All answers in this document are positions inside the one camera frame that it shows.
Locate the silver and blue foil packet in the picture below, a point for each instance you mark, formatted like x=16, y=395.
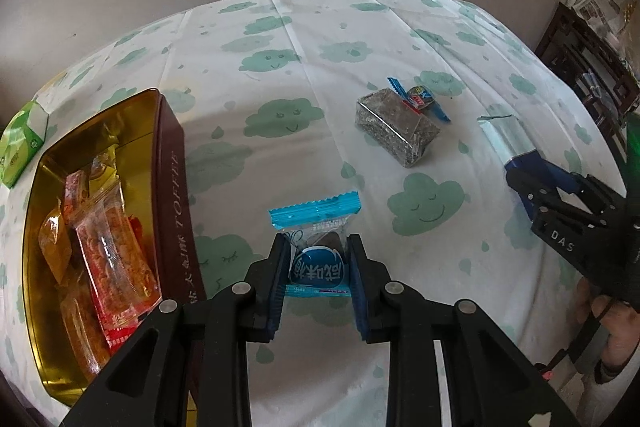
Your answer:
x=505, y=137

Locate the blue round dark snack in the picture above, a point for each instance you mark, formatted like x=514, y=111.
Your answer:
x=315, y=267

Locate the orange cake packet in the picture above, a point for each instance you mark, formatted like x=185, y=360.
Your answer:
x=82, y=332

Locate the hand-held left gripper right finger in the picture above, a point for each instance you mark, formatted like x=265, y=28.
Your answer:
x=359, y=292

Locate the cloud printed tablecloth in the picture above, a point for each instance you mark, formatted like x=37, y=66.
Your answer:
x=325, y=82

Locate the maroon and gold tin box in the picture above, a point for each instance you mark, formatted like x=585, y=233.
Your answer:
x=170, y=187

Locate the person's right forearm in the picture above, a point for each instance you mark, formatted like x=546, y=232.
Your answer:
x=615, y=392

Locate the clear orange snack packet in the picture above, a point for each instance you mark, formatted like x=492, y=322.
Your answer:
x=115, y=257

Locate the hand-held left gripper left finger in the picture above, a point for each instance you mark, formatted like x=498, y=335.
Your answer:
x=280, y=282

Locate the green carton box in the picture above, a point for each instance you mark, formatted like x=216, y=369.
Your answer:
x=22, y=142

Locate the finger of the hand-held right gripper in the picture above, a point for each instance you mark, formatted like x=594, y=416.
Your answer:
x=545, y=172
x=537, y=202

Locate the dark block snack packet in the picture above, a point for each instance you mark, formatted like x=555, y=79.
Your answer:
x=395, y=127

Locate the person's right hand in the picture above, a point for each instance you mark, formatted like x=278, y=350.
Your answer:
x=625, y=332

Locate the yellow cake packet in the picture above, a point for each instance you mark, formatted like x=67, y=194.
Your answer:
x=54, y=242

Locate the stack of printed papers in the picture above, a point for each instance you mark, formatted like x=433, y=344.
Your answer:
x=590, y=2

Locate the dark wooden furniture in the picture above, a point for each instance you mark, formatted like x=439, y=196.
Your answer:
x=575, y=42

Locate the small clear red-edged packet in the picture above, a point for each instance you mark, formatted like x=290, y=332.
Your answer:
x=82, y=187

